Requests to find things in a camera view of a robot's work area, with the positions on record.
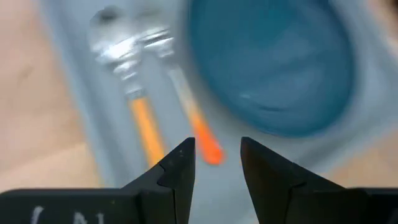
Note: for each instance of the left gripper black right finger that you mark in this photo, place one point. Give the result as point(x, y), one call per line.
point(273, 193)

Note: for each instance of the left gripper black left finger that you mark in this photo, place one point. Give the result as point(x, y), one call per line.
point(168, 193)

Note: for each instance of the blue ceramic plate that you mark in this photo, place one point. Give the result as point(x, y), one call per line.
point(270, 62)

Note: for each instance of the light grey plastic tray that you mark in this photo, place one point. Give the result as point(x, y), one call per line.
point(93, 109)

